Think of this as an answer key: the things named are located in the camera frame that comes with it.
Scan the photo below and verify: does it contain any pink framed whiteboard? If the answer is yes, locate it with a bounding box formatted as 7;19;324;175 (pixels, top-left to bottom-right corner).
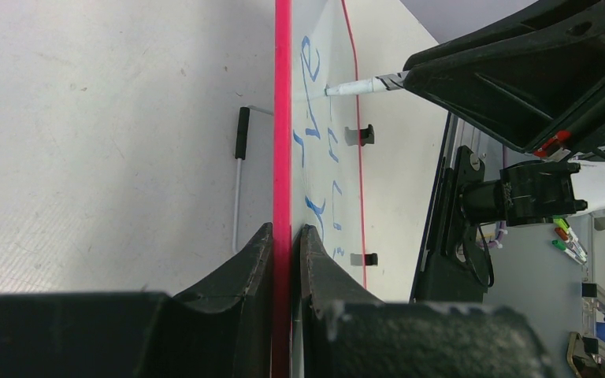
271;1;366;377

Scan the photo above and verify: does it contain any black whiteboard clip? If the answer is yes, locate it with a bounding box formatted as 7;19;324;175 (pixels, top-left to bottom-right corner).
344;124;375;146
350;253;379;266

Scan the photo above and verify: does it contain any black whiteboard clip right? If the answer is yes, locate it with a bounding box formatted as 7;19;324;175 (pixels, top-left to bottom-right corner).
350;253;379;266

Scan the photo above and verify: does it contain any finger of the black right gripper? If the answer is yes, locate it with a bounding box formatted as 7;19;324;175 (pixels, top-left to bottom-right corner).
403;1;605;70
404;31;605;153

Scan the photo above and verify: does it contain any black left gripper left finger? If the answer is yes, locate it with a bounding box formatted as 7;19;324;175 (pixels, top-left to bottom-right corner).
0;223;273;377

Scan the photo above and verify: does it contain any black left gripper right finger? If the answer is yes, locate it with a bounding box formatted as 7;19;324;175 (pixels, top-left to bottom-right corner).
298;225;555;377

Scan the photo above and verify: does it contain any black whiteboard clip left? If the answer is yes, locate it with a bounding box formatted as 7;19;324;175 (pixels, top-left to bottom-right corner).
344;124;375;146

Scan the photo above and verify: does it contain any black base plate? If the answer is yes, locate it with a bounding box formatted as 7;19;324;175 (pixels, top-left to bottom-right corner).
410;113;488;303

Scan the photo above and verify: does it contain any white whiteboard marker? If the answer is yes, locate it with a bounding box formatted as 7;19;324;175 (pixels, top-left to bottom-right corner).
325;71;409;97

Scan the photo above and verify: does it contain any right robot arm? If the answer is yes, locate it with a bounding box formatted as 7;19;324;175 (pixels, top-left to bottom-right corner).
403;1;605;226

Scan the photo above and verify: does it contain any wire whiteboard stand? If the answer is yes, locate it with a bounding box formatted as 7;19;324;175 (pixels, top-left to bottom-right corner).
232;105;274;254

